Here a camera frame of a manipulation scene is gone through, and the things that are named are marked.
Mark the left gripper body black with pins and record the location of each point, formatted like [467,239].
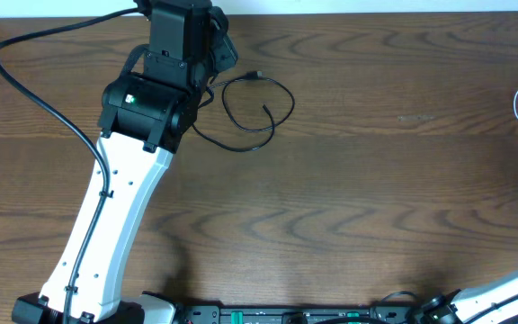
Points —
[225,51]

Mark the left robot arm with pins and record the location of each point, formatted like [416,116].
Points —
[146,111]

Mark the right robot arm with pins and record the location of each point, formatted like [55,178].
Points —
[492,303]

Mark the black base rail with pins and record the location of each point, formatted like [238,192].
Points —
[210,314]

